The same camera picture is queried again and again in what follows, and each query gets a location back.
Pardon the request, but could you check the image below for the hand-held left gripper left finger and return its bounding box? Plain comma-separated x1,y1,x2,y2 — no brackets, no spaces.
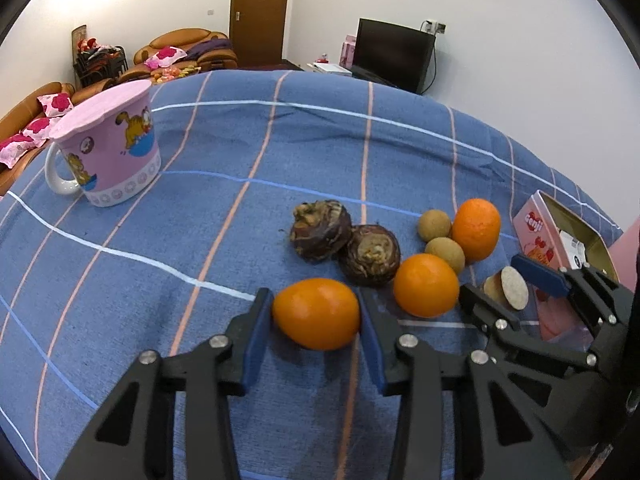
55,287,274,480

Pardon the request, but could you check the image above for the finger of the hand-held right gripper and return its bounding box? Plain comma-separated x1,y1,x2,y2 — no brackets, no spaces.
511,254,633,331
459,284,598,368

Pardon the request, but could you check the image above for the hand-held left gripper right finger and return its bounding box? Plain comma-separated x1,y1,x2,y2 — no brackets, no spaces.
357,287,573,480

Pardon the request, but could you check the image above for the pink tin box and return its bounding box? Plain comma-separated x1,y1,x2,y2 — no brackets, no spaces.
512,190,623,351

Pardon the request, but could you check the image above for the orange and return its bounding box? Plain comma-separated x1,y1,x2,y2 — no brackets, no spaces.
272,278,361,352
451,198,502,262
393,253,460,318

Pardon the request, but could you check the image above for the brown taro root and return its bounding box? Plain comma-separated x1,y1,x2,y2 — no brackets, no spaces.
290,200,353,263

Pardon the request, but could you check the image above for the brown longan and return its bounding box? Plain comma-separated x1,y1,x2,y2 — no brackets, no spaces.
424,236,466,276
417,209,453,242

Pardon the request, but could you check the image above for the pink cartoon mug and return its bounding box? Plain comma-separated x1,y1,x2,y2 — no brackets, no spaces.
45,79,162,208

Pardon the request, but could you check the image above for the black television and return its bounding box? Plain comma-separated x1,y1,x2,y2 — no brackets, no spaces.
352,18,436,95

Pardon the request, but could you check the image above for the coffee table with snacks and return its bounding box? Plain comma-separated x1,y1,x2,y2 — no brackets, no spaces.
150,65,202,84

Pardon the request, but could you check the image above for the purple cloth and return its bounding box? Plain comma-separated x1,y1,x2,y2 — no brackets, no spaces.
187,37,237,64

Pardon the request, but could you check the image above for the pink rose cushion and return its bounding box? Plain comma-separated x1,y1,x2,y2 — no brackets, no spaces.
0,132,38,167
145,46,186,70
22,117,63,143
39,92,75,118

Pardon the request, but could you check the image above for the orange leather armchair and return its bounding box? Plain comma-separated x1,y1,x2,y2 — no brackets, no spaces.
132,28,238,78

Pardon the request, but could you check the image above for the black rack with clutter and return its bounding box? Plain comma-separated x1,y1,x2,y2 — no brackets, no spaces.
74,42,129,87

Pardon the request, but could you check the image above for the brown wooden door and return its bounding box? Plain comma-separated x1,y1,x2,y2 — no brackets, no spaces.
234,0,293,68

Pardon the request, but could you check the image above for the orange leather sofa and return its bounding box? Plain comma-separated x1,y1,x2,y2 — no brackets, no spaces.
0,80,122,196

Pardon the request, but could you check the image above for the black power cable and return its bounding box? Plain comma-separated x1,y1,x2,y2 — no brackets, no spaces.
427,34,440,95

